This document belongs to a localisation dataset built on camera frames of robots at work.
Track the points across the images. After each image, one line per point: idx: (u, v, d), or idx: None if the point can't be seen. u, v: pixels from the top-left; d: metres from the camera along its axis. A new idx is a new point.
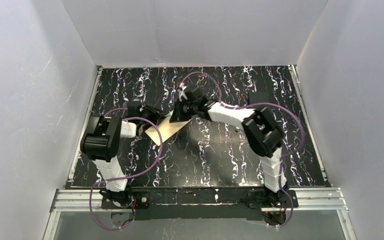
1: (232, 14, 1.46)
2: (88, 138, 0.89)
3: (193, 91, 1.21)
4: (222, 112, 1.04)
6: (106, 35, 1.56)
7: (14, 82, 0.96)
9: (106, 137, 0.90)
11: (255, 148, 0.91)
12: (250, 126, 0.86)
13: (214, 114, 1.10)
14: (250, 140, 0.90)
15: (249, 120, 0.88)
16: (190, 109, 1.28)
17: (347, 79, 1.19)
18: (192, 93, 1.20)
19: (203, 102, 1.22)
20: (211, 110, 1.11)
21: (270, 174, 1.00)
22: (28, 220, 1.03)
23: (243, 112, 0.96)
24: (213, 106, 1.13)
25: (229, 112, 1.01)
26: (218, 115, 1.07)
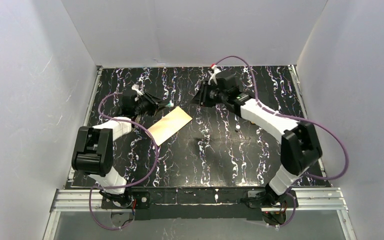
1: (232, 14, 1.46)
2: (79, 156, 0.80)
3: (228, 78, 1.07)
4: (259, 114, 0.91)
6: (106, 35, 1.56)
7: (14, 82, 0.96)
9: (98, 153, 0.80)
11: (286, 161, 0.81)
12: (291, 140, 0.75)
13: (246, 112, 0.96)
14: (284, 152, 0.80)
15: (291, 132, 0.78)
16: (217, 96, 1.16)
17: (347, 79, 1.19)
18: (227, 81, 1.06)
19: (235, 94, 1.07)
20: (244, 106, 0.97)
21: (282, 180, 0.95)
22: (27, 220, 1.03)
23: (286, 122, 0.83)
24: (248, 102, 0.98)
25: (266, 117, 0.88)
26: (252, 115, 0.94)
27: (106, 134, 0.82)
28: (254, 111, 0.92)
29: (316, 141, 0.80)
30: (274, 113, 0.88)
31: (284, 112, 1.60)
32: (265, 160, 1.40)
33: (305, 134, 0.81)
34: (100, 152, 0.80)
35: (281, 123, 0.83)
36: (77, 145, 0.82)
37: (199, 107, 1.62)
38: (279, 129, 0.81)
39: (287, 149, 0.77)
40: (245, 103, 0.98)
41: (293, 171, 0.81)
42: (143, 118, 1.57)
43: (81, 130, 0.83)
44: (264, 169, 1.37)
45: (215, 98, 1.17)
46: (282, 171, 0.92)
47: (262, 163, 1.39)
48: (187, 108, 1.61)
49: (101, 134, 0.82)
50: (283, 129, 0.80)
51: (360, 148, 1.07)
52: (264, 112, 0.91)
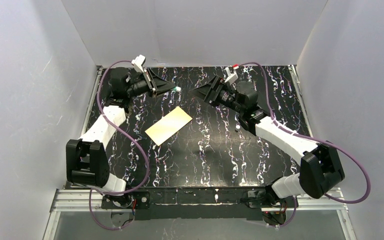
1: (232, 14, 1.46)
2: (74, 172, 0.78)
3: (251, 96, 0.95)
4: (276, 134, 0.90)
6: (106, 35, 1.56)
7: (14, 82, 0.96)
9: (92, 170, 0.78)
11: (305, 183, 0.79)
12: (312, 161, 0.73)
13: (261, 131, 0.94)
14: (303, 174, 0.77)
15: (310, 153, 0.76)
16: (231, 102, 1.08)
17: (346, 79, 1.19)
18: (249, 100, 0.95)
19: (252, 109, 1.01)
20: (259, 125, 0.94)
21: (289, 189, 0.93)
22: (27, 220, 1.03)
23: (304, 144, 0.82)
24: (263, 120, 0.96)
25: (284, 138, 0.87)
26: (269, 134, 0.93)
27: (97, 150, 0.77)
28: (270, 131, 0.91)
29: (338, 164, 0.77)
30: (292, 133, 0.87)
31: (284, 112, 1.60)
32: (265, 160, 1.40)
33: (325, 155, 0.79)
34: (94, 169, 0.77)
35: (301, 145, 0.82)
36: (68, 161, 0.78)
37: (199, 107, 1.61)
38: (299, 150, 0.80)
39: (306, 171, 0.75)
40: (260, 121, 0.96)
41: (311, 193, 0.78)
42: (143, 118, 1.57)
43: (69, 146, 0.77)
44: (264, 169, 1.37)
45: (227, 104, 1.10)
46: (293, 182, 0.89)
47: (262, 163, 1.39)
48: (187, 108, 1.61)
49: (92, 151, 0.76)
50: (303, 150, 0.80)
51: (360, 148, 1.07)
52: (279, 131, 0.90)
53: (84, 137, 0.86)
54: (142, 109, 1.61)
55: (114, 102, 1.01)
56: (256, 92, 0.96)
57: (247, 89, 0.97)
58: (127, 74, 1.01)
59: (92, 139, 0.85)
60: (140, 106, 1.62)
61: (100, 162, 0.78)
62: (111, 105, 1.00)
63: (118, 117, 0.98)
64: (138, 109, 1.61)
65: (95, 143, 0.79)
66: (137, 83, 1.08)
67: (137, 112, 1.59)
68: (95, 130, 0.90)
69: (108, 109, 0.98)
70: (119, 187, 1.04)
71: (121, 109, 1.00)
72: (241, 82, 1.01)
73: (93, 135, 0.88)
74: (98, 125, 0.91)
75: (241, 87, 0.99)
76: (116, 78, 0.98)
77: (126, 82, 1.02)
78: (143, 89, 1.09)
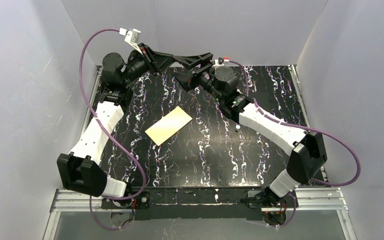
1: (232, 15, 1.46)
2: (70, 183, 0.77)
3: (231, 83, 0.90)
4: (263, 124, 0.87)
6: (105, 35, 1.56)
7: (14, 82, 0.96)
9: (86, 184, 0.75)
11: (293, 171, 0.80)
12: (302, 153, 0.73)
13: (245, 120, 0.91)
14: (291, 162, 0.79)
15: (300, 144, 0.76)
16: (208, 86, 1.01)
17: (346, 79, 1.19)
18: (230, 87, 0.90)
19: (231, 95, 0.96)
20: (243, 114, 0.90)
21: (283, 184, 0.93)
22: (27, 220, 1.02)
23: (293, 136, 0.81)
24: (247, 109, 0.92)
25: (272, 127, 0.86)
26: (254, 123, 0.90)
27: (88, 168, 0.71)
28: (256, 120, 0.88)
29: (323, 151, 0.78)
30: (279, 122, 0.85)
31: (284, 112, 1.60)
32: (265, 160, 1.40)
33: (312, 142, 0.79)
34: (87, 184, 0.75)
35: (289, 135, 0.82)
36: (62, 174, 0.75)
37: (199, 107, 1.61)
38: (289, 141, 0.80)
39: (296, 161, 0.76)
40: (244, 110, 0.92)
41: (298, 180, 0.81)
42: (143, 118, 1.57)
43: (60, 160, 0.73)
44: (264, 169, 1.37)
45: (205, 86, 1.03)
46: (285, 176, 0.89)
47: (262, 163, 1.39)
48: (187, 108, 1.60)
49: (83, 169, 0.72)
50: (292, 141, 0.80)
51: (360, 148, 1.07)
52: (266, 121, 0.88)
53: (75, 151, 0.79)
54: (142, 109, 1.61)
55: (110, 95, 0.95)
56: (236, 78, 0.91)
57: (227, 75, 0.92)
58: (121, 63, 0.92)
59: (83, 155, 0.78)
60: (140, 106, 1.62)
61: (93, 178, 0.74)
62: (106, 101, 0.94)
63: (114, 117, 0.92)
64: (138, 109, 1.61)
65: (87, 159, 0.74)
66: (134, 65, 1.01)
67: (137, 112, 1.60)
68: (86, 141, 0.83)
69: (102, 109, 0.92)
70: (117, 192, 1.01)
71: (117, 107, 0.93)
72: (219, 68, 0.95)
73: (85, 147, 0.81)
74: (90, 134, 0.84)
75: (220, 73, 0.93)
76: (108, 70, 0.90)
77: (121, 72, 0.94)
78: (142, 70, 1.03)
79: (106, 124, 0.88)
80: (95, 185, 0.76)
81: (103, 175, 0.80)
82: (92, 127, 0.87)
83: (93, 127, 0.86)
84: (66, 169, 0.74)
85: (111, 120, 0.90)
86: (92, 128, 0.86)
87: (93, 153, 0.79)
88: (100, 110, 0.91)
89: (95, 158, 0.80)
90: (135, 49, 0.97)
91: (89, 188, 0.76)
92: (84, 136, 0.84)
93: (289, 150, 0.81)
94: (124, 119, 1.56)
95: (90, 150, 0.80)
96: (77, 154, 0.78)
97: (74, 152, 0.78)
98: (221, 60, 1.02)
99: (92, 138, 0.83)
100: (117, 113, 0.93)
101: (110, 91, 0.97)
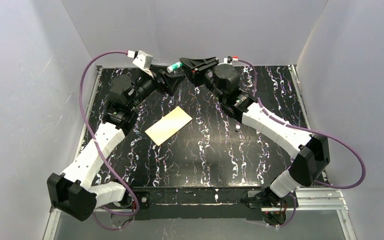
1: (232, 15, 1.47)
2: (57, 203, 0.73)
3: (232, 80, 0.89)
4: (268, 126, 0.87)
6: (105, 35, 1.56)
7: (14, 82, 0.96)
9: (72, 207, 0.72)
11: (295, 172, 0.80)
12: (308, 156, 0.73)
13: (249, 119, 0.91)
14: (295, 164, 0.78)
15: (306, 147, 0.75)
16: (210, 84, 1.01)
17: (346, 79, 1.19)
18: (231, 84, 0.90)
19: (233, 94, 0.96)
20: (247, 113, 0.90)
21: (286, 185, 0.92)
22: (27, 220, 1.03)
23: (298, 138, 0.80)
24: (251, 108, 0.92)
25: (277, 129, 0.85)
26: (258, 124, 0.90)
27: (76, 192, 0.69)
28: (260, 121, 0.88)
29: (327, 153, 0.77)
30: (284, 124, 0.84)
31: (284, 112, 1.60)
32: (265, 160, 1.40)
33: (316, 144, 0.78)
34: (73, 207, 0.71)
35: (294, 138, 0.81)
36: (50, 193, 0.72)
37: (199, 107, 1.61)
38: (294, 144, 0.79)
39: (300, 163, 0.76)
40: (248, 110, 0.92)
41: (300, 180, 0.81)
42: (143, 118, 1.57)
43: (50, 181, 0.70)
44: (264, 169, 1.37)
45: (207, 84, 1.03)
46: (288, 178, 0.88)
47: (262, 163, 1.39)
48: (187, 108, 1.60)
49: (71, 193, 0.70)
50: (298, 144, 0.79)
51: (360, 148, 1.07)
52: (270, 122, 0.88)
53: (66, 172, 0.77)
54: (142, 109, 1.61)
55: (114, 116, 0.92)
56: (237, 75, 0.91)
57: (227, 72, 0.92)
58: (129, 87, 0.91)
59: (73, 179, 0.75)
60: (140, 106, 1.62)
61: (80, 203, 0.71)
62: (108, 123, 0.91)
63: (113, 141, 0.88)
64: (138, 109, 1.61)
65: (75, 184, 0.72)
66: (142, 86, 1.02)
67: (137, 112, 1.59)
68: (80, 163, 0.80)
69: (102, 131, 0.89)
70: (114, 198, 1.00)
71: (118, 130, 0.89)
72: (220, 65, 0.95)
73: (77, 170, 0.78)
74: (86, 156, 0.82)
75: (220, 71, 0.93)
76: (116, 93, 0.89)
77: (128, 95, 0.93)
78: (149, 91, 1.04)
79: (103, 148, 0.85)
80: (82, 209, 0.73)
81: (93, 195, 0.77)
82: (89, 148, 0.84)
83: (90, 149, 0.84)
84: (55, 190, 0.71)
85: (109, 143, 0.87)
86: (89, 150, 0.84)
87: (83, 177, 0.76)
88: (100, 132, 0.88)
89: (85, 184, 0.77)
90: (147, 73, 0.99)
91: (74, 212, 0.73)
92: (78, 158, 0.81)
93: (294, 153, 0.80)
94: None
95: (81, 175, 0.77)
96: (67, 176, 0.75)
97: (65, 174, 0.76)
98: (230, 59, 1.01)
99: (87, 161, 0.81)
100: (117, 136, 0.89)
101: (114, 112, 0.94)
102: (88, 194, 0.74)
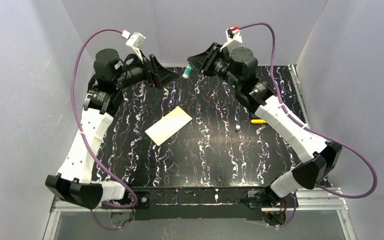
1: (232, 15, 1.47)
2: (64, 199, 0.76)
3: (249, 64, 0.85)
4: (284, 124, 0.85)
6: (105, 35, 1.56)
7: (14, 82, 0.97)
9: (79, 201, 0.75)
11: (298, 175, 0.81)
12: (320, 165, 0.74)
13: (266, 113, 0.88)
14: (301, 168, 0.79)
15: (320, 156, 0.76)
16: (224, 71, 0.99)
17: (346, 79, 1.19)
18: (248, 69, 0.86)
19: (250, 81, 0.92)
20: (264, 107, 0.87)
21: (287, 187, 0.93)
22: (27, 220, 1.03)
23: (314, 143, 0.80)
24: (269, 102, 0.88)
25: (294, 130, 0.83)
26: (273, 120, 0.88)
27: (78, 190, 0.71)
28: (277, 118, 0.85)
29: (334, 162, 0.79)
30: (303, 126, 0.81)
31: None
32: (265, 160, 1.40)
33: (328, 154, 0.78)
34: (80, 201, 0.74)
35: (310, 143, 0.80)
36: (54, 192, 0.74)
37: (199, 107, 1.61)
38: (308, 150, 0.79)
39: (309, 168, 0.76)
40: (266, 103, 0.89)
41: (300, 183, 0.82)
42: (143, 118, 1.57)
43: (49, 183, 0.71)
44: (264, 169, 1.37)
45: (220, 73, 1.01)
46: (289, 179, 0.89)
47: (262, 163, 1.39)
48: (187, 108, 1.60)
49: (73, 193, 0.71)
50: (312, 151, 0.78)
51: (360, 148, 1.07)
52: (288, 121, 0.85)
53: (62, 172, 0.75)
54: (142, 109, 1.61)
55: (95, 98, 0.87)
56: (254, 59, 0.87)
57: (244, 56, 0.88)
58: (116, 59, 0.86)
59: (71, 177, 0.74)
60: (141, 106, 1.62)
61: (85, 197, 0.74)
62: (91, 109, 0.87)
63: (100, 129, 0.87)
64: (138, 109, 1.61)
65: (74, 184, 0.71)
66: (131, 70, 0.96)
67: (137, 112, 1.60)
68: (73, 160, 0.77)
69: (86, 119, 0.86)
70: (116, 196, 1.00)
71: (102, 116, 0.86)
72: (237, 49, 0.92)
73: (71, 168, 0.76)
74: (77, 151, 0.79)
75: (237, 55, 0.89)
76: (101, 63, 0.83)
77: (113, 69, 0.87)
78: (137, 78, 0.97)
79: (92, 138, 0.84)
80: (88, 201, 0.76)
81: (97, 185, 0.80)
82: (77, 142, 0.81)
83: (78, 142, 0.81)
84: (57, 190, 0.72)
85: (97, 132, 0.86)
86: (78, 144, 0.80)
87: (81, 175, 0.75)
88: (85, 120, 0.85)
89: (84, 179, 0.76)
90: (136, 53, 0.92)
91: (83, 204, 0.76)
92: (69, 154, 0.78)
93: (306, 158, 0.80)
94: (124, 119, 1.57)
95: (78, 172, 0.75)
96: (64, 176, 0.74)
97: (61, 174, 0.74)
98: (231, 32, 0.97)
99: (79, 156, 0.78)
100: (103, 122, 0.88)
101: (95, 93, 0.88)
102: (90, 186, 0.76)
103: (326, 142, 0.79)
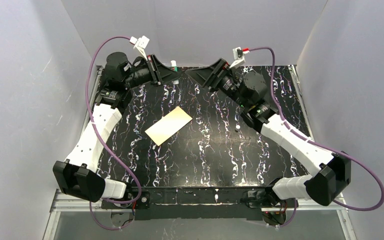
1: (232, 15, 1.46)
2: (67, 189, 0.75)
3: (260, 92, 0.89)
4: (289, 140, 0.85)
6: (105, 35, 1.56)
7: (14, 81, 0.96)
9: (84, 191, 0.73)
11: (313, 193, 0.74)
12: (328, 176, 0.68)
13: (270, 131, 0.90)
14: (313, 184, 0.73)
15: (327, 167, 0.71)
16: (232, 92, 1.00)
17: (346, 79, 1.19)
18: (258, 96, 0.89)
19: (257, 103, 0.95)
20: (267, 125, 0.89)
21: (293, 193, 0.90)
22: (27, 221, 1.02)
23: (320, 155, 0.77)
24: (273, 120, 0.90)
25: (298, 145, 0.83)
26: (278, 136, 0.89)
27: (84, 177, 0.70)
28: (280, 134, 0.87)
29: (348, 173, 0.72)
30: (306, 139, 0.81)
31: (283, 112, 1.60)
32: (265, 160, 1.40)
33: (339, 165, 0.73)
34: (84, 191, 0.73)
35: (316, 155, 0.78)
36: (59, 181, 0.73)
37: (199, 107, 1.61)
38: (315, 162, 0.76)
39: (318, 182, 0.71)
40: (269, 121, 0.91)
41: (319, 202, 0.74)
42: (143, 118, 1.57)
43: (56, 169, 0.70)
44: (264, 169, 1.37)
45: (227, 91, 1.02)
46: (297, 189, 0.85)
47: (262, 163, 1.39)
48: (187, 108, 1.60)
49: (79, 178, 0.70)
50: (319, 163, 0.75)
51: (360, 148, 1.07)
52: (291, 136, 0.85)
53: (71, 159, 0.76)
54: (142, 109, 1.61)
55: (107, 96, 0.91)
56: (265, 88, 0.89)
57: (256, 83, 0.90)
58: (125, 62, 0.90)
59: (78, 163, 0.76)
60: (140, 106, 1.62)
61: (90, 187, 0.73)
62: (102, 104, 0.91)
63: (110, 121, 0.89)
64: (138, 109, 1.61)
65: (83, 168, 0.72)
66: (138, 71, 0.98)
67: (138, 112, 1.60)
68: (83, 147, 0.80)
69: (98, 112, 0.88)
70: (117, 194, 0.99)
71: (114, 110, 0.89)
72: (249, 73, 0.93)
73: (80, 155, 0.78)
74: (87, 140, 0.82)
75: (249, 80, 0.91)
76: (111, 65, 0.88)
77: (124, 71, 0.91)
78: (145, 78, 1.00)
79: (102, 129, 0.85)
80: (93, 193, 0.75)
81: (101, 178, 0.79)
82: (88, 132, 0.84)
83: (89, 133, 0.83)
84: (62, 177, 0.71)
85: (108, 124, 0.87)
86: (88, 133, 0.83)
87: (89, 161, 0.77)
88: (96, 113, 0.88)
89: (91, 166, 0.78)
90: (141, 53, 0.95)
91: (87, 196, 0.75)
92: (80, 143, 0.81)
93: (314, 171, 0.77)
94: (124, 119, 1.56)
95: (87, 158, 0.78)
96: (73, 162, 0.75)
97: (70, 160, 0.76)
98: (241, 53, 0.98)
99: (88, 144, 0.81)
100: (114, 116, 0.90)
101: (107, 92, 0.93)
102: (96, 177, 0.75)
103: (333, 154, 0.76)
